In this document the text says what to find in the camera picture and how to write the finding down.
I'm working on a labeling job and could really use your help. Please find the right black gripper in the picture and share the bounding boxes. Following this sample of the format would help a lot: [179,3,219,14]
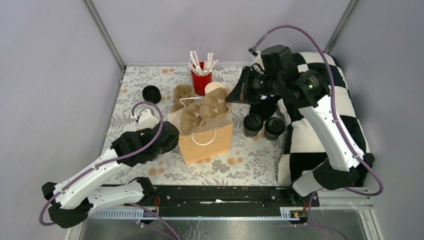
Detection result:
[225,66,282,104]

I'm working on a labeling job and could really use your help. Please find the cardboard cup carrier tray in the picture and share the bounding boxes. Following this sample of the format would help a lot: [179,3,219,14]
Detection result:
[179,87,232,135]

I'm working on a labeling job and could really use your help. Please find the black paper coffee cup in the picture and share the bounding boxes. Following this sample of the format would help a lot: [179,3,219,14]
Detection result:
[243,113,264,138]
[264,117,286,141]

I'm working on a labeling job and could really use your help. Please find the brown paper takeout bag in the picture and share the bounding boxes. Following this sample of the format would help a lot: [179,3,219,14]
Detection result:
[168,108,234,164]

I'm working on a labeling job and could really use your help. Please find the black plastic cup lid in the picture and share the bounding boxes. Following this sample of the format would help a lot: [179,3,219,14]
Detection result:
[264,117,286,135]

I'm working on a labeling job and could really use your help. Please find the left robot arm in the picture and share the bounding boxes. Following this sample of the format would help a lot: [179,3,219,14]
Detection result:
[41,109,180,229]

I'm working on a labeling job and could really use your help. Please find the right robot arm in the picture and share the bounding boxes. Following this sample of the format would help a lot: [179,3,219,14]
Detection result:
[225,44,375,206]

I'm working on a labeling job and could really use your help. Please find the black cloth blue print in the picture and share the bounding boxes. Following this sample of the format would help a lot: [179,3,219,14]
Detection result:
[249,96,281,121]

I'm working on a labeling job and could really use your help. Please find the stack of paper cups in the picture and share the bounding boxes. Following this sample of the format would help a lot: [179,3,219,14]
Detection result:
[204,82,225,94]

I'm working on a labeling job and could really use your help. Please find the red straw holder cup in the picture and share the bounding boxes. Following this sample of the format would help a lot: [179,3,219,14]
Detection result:
[188,64,213,96]

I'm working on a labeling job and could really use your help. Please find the stack of black lids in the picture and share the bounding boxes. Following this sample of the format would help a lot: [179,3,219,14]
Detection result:
[142,85,162,104]

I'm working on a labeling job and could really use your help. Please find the stacked cardboard cup carriers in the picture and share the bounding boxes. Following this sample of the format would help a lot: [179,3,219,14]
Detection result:
[171,84,195,113]

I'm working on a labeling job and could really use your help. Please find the floral patterned table mat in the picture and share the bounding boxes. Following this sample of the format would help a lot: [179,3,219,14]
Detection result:
[104,66,290,186]

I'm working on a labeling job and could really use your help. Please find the black white checkered pillow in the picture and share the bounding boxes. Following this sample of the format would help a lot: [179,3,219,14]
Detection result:
[251,51,376,186]

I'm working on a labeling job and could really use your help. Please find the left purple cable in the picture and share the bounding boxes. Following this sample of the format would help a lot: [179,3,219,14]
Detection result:
[39,100,181,240]

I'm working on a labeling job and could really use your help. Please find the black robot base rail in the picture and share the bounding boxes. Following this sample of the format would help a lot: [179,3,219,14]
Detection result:
[139,185,320,218]

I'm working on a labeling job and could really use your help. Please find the right aluminium frame post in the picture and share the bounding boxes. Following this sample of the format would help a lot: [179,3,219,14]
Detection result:
[324,0,361,54]

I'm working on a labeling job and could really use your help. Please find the aluminium frame post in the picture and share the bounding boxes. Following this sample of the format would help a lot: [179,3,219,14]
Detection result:
[82,0,126,73]
[324,0,361,54]

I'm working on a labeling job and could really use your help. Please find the left aluminium frame post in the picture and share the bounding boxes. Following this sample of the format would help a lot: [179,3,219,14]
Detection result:
[82,0,126,73]

